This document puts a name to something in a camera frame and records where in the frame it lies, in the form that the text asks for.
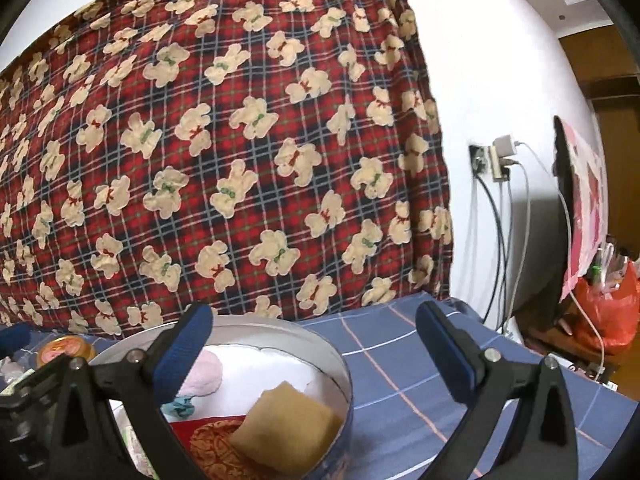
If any wooden cabinet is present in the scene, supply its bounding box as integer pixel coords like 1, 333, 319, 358
556, 21, 640, 266

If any teal cloth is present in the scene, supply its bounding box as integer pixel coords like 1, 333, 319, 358
161, 394, 199, 419

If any pink printed cloth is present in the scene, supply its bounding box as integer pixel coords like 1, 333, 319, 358
561, 119, 609, 302

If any mustard yellow cloth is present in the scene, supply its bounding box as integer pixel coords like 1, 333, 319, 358
229, 381, 345, 462

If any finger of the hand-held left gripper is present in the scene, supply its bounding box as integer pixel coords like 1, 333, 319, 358
0, 358, 68, 405
0, 323, 32, 357

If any pink fluffy towel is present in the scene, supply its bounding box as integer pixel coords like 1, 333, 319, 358
177, 350, 224, 397

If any round metal tin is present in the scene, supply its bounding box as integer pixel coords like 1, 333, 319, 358
86, 315, 355, 480

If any red plastic bag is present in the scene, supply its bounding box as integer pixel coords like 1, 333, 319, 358
571, 259, 640, 357

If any black cable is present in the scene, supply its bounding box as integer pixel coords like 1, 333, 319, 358
474, 172, 505, 325

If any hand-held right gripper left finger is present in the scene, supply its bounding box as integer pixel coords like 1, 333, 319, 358
46, 302, 216, 480

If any red plaid bear printed blanket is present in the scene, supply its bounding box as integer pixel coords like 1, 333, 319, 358
0, 0, 453, 338

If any blue checked sheet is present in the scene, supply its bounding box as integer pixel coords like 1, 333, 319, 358
0, 292, 640, 480

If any red gold patterned cloth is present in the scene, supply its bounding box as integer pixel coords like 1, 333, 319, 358
169, 414, 251, 480

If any white charger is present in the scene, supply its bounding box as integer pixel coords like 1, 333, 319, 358
492, 134, 517, 159

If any small gold tin pink label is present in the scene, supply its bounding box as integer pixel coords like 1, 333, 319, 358
36, 336, 97, 367

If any wall socket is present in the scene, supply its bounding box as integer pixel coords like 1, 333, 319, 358
468, 143, 494, 176

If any clear plastic bag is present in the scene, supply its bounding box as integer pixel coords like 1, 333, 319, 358
0, 359, 25, 387

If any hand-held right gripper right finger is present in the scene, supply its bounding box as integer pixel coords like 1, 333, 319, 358
415, 301, 579, 480

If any grey cable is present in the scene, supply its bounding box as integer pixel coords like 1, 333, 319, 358
502, 161, 532, 328

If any white paper tin liner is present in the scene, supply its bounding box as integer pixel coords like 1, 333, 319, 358
202, 342, 333, 393

